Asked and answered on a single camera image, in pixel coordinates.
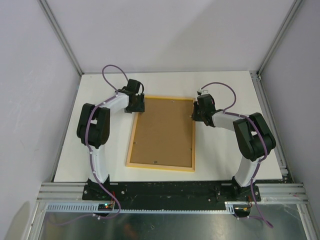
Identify yellow wooden picture frame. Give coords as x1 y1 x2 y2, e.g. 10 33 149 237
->
124 94 197 173

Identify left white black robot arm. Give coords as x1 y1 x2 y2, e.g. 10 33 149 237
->
76 79 145 200

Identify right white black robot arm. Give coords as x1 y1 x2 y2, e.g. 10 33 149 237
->
192 92 276 201

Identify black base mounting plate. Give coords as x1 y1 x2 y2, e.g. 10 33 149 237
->
82 180 261 210

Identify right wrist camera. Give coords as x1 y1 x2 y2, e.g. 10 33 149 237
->
196 88 209 96

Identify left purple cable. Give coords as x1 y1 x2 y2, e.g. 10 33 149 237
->
47 64 130 226

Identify aluminium front rail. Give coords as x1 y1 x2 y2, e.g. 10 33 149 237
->
36 182 86 203

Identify left aluminium corner post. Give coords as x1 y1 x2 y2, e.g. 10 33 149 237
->
37 0 84 77

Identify aluminium corner post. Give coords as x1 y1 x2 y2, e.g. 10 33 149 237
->
37 0 84 77
256 0 305 78

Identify white slotted cable duct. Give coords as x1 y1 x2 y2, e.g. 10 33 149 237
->
46 202 245 215

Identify right aluminium corner post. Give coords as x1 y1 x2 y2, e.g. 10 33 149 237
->
256 0 305 78

